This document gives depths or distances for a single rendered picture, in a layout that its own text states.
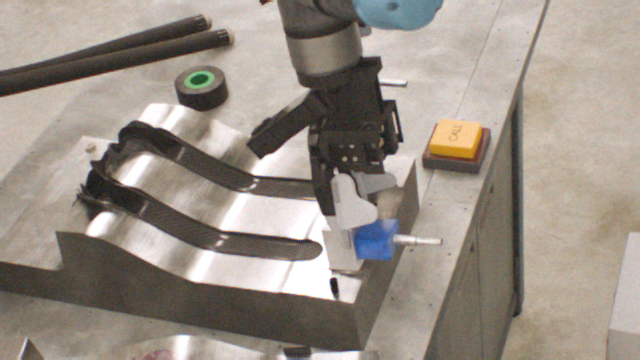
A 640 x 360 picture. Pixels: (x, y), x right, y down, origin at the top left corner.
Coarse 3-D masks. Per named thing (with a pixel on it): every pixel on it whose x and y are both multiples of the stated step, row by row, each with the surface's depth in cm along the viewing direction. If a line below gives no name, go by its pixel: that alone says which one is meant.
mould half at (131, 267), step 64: (192, 128) 141; (64, 192) 144; (192, 192) 134; (0, 256) 136; (64, 256) 130; (128, 256) 126; (192, 256) 127; (320, 256) 124; (192, 320) 130; (256, 320) 125; (320, 320) 121
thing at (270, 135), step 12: (300, 96) 115; (312, 96) 111; (288, 108) 115; (300, 108) 112; (312, 108) 111; (324, 108) 111; (264, 120) 118; (276, 120) 114; (288, 120) 113; (300, 120) 112; (312, 120) 112; (252, 132) 117; (264, 132) 115; (276, 132) 114; (288, 132) 114; (252, 144) 116; (264, 144) 116; (276, 144) 115; (264, 156) 117
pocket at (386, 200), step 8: (376, 192) 134; (384, 192) 134; (392, 192) 133; (400, 192) 132; (368, 200) 134; (376, 200) 134; (384, 200) 134; (392, 200) 134; (400, 200) 132; (384, 208) 133; (392, 208) 133; (392, 216) 130
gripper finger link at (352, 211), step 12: (336, 180) 114; (348, 180) 113; (336, 192) 114; (348, 192) 114; (336, 204) 114; (348, 204) 114; (360, 204) 114; (372, 204) 113; (324, 216) 115; (336, 216) 115; (348, 216) 115; (360, 216) 114; (372, 216) 114; (336, 228) 115; (348, 228) 115; (348, 240) 118
